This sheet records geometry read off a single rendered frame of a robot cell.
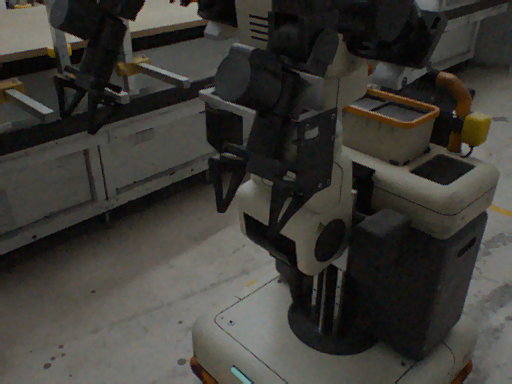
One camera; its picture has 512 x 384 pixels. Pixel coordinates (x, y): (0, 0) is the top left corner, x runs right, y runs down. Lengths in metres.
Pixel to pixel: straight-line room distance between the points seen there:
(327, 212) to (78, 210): 1.54
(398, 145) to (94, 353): 1.25
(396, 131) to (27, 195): 1.58
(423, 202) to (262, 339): 0.61
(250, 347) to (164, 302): 0.66
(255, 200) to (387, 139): 0.36
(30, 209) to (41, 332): 0.55
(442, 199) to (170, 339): 1.13
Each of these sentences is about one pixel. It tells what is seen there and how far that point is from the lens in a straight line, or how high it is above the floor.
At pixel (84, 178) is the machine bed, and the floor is 0.29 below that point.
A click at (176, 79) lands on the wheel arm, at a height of 0.82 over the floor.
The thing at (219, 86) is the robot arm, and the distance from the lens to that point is 0.61.
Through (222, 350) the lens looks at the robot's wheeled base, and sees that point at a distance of 1.50.
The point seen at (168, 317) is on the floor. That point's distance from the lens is 2.00.
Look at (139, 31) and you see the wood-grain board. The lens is 2.25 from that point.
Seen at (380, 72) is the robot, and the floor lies 1.13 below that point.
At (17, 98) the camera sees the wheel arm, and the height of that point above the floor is 0.83.
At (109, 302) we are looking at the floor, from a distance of 2.11.
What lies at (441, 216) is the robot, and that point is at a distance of 1.20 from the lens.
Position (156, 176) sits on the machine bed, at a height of 0.17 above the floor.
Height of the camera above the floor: 1.36
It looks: 30 degrees down
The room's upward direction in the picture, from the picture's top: straight up
